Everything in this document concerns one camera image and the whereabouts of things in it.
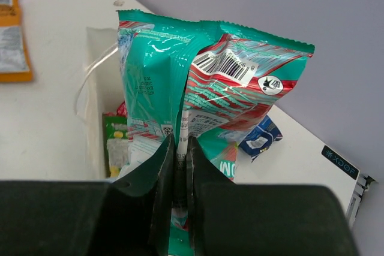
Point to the teal Fox's candy bag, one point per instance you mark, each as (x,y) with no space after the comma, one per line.
(212,80)

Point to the dark blue snack bag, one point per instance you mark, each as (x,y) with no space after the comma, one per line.
(261,138)

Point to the light blue paper bag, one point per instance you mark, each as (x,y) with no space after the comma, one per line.
(100,92)

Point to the orange chip bag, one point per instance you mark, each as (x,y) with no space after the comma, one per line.
(15,62)

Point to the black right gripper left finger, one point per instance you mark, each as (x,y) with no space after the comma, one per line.
(130,216)

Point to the black right corner label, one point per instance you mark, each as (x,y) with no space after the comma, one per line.
(340,162)

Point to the green Fox's candy bag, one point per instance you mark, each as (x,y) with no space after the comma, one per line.
(116,143)

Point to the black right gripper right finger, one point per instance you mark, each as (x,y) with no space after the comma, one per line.
(225,218)

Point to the red snack packet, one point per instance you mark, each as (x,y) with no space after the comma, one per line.
(122,110)

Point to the aluminium table edge rail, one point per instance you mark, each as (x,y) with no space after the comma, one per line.
(363,184)

